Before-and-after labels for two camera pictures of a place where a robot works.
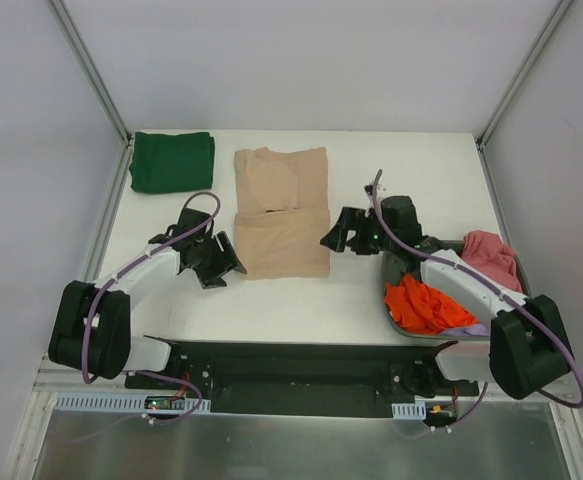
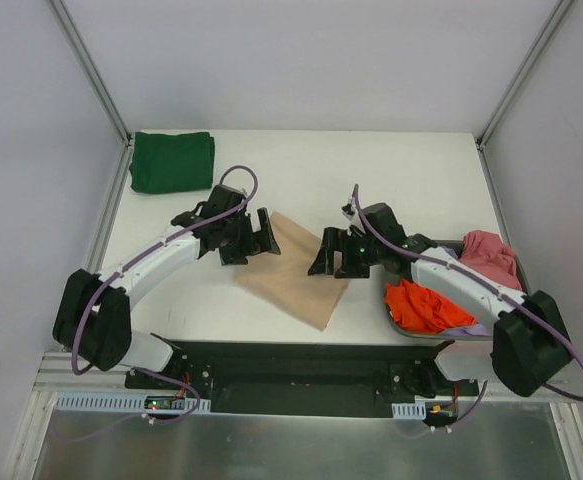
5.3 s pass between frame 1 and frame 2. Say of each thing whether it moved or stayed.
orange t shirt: stayed
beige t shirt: moved
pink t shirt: stayed
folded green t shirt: stayed
